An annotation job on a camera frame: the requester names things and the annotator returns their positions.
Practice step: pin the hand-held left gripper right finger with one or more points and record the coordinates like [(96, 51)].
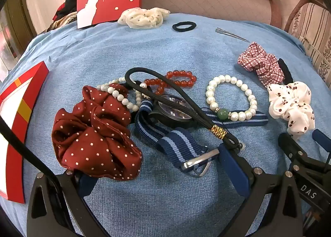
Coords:
[(232, 166)]

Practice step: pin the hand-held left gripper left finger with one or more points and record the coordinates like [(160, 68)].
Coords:
[(86, 185)]

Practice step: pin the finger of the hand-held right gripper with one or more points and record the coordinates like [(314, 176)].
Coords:
[(292, 149), (322, 138)]

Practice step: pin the white cherry print scrunchie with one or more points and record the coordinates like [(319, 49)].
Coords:
[(289, 102)]

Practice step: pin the dark red polka dot scrunchie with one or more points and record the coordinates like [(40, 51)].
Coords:
[(98, 133)]

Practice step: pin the red plaid scrunchie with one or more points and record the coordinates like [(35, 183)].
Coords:
[(261, 64)]

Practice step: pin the silver hair clip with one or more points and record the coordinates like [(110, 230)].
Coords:
[(225, 32)]

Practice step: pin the blue cloth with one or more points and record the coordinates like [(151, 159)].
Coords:
[(155, 53)]

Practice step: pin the cream dotted scrunchie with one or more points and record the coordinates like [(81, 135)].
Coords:
[(139, 18)]

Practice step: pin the pile of dark clothes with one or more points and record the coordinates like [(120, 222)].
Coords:
[(64, 12)]

